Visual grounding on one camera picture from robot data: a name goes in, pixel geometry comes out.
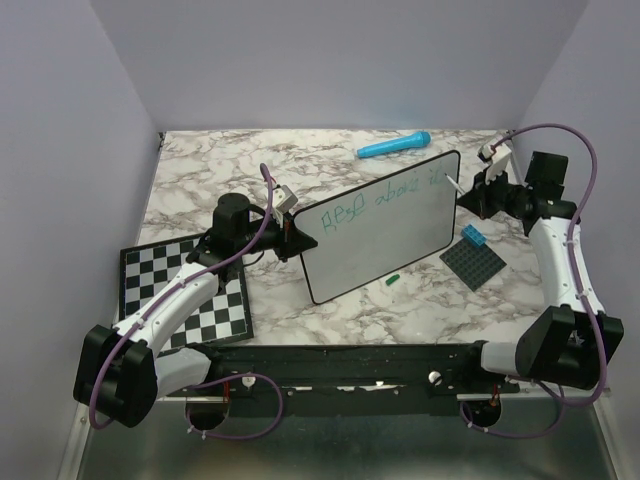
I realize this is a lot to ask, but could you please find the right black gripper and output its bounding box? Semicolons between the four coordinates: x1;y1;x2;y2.
458;165;531;220

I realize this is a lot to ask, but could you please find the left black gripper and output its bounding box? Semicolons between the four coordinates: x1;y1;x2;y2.
237;209;317;263

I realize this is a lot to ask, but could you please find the green whiteboard marker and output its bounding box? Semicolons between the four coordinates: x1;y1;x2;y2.
445;174;464;195

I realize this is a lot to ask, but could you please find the black framed whiteboard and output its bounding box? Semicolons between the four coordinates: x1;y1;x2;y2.
294;150;461;305

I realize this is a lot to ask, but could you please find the green marker cap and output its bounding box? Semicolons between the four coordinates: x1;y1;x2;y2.
385;273;400;286

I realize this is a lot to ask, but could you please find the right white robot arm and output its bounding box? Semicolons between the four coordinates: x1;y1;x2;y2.
457;144;624;392

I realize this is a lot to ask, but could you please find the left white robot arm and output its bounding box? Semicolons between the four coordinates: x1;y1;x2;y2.
72;186;318;428

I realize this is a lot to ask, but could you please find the blue lego brick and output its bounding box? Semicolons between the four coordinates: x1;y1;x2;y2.
461;224;486;248

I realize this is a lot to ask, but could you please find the grey lego baseplate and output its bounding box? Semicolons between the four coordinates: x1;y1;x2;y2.
440;239;506;291

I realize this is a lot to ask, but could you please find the blue toy microphone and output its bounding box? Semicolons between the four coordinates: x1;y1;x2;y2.
356;131;431;158

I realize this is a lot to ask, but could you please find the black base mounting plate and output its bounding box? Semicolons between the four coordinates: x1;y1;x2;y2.
177;343;519;418

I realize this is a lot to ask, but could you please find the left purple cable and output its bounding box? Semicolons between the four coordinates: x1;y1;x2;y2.
89;163;289;444

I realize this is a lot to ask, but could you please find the purple cable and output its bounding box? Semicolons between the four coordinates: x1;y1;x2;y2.
89;163;289;444
459;122;612;439

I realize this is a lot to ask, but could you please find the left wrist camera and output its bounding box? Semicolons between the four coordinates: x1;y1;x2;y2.
272;185;298;213

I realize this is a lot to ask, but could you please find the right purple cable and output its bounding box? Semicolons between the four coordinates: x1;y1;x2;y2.
459;122;612;439

